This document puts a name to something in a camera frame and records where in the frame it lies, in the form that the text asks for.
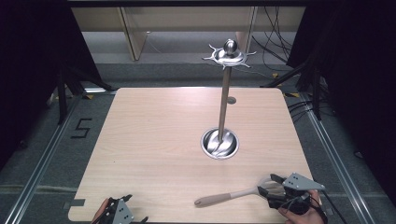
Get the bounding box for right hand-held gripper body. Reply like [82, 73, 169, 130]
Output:
[266, 172, 326, 217]

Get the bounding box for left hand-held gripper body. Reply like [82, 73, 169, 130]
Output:
[105, 197, 135, 224]

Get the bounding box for beige slotted spatula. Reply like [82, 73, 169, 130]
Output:
[193, 175, 286, 208]

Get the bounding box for steel utensil rack stand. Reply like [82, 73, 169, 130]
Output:
[200, 38, 258, 161]

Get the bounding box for person's left hand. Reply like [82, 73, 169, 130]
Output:
[91, 198, 111, 224]

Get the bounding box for person's right hand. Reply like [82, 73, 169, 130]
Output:
[277, 189, 329, 224]

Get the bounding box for black tape strip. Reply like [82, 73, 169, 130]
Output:
[63, 198, 86, 211]

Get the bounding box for black metal stand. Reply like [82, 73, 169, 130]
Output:
[55, 62, 115, 126]
[261, 60, 323, 121]

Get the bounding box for black curtain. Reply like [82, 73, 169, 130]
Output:
[286, 0, 396, 197]
[0, 0, 104, 171]

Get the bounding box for light wooden cabinet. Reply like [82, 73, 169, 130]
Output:
[70, 6, 306, 62]

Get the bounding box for aluminium floor rail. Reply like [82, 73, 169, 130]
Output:
[297, 92, 376, 224]
[2, 88, 118, 224]

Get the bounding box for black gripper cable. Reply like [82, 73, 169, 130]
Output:
[320, 189, 351, 224]

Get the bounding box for black floor cables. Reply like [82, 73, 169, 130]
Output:
[286, 98, 316, 123]

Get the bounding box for bundle of black cables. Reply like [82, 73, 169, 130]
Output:
[251, 6, 298, 64]

